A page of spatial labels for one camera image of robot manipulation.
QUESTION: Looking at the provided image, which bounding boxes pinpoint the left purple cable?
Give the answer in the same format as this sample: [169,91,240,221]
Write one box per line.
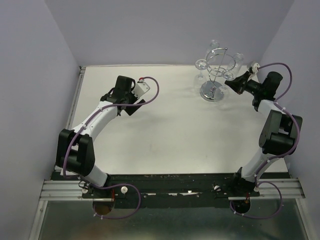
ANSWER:
[61,76,161,221]

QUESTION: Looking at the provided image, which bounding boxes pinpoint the hanging wine glass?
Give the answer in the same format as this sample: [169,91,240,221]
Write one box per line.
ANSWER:
[193,59,207,90]
[204,39,221,61]
[227,52,244,76]

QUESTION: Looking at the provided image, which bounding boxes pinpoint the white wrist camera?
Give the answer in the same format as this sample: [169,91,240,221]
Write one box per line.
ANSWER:
[132,80,150,99]
[247,61,260,75]

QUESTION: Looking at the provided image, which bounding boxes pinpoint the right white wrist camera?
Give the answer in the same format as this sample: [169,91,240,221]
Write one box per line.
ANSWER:
[247,61,260,75]

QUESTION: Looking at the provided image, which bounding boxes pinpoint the aluminium front rail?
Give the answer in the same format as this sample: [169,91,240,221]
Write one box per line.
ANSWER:
[39,178,305,202]

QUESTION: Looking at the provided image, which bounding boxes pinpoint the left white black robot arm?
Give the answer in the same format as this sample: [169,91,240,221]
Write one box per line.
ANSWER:
[55,75,150,198]

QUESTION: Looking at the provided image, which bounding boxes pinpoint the aluminium left side rail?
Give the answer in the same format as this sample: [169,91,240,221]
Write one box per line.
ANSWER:
[66,66,86,129]

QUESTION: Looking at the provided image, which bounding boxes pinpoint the rear hanging wine glass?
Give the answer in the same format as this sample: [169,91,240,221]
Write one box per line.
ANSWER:
[204,39,221,61]

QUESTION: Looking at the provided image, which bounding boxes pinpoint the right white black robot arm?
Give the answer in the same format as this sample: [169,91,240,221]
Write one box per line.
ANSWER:
[224,71,303,196]

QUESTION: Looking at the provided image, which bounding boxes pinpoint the right hanging wine glass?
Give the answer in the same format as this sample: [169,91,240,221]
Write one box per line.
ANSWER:
[227,52,244,76]

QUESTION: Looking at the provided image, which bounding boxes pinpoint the chrome wine glass rack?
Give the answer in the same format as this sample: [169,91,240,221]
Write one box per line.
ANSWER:
[199,47,229,103]

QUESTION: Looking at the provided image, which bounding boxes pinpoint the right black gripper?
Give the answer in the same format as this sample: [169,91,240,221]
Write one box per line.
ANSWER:
[224,71,263,96]

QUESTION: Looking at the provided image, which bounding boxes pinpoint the aluminium rail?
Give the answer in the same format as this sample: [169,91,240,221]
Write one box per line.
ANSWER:
[39,178,305,202]
[66,66,86,129]

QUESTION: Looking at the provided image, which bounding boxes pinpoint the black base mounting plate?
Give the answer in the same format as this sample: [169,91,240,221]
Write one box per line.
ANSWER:
[81,173,260,209]

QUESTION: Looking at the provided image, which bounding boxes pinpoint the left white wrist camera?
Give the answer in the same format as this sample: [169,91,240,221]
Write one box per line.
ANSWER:
[132,80,150,99]

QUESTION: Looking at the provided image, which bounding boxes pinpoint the left hanging wine glass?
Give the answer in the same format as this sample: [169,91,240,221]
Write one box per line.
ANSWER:
[193,59,207,90]

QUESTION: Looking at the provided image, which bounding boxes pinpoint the clear wine glass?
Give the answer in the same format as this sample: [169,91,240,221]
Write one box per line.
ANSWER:
[222,69,237,81]

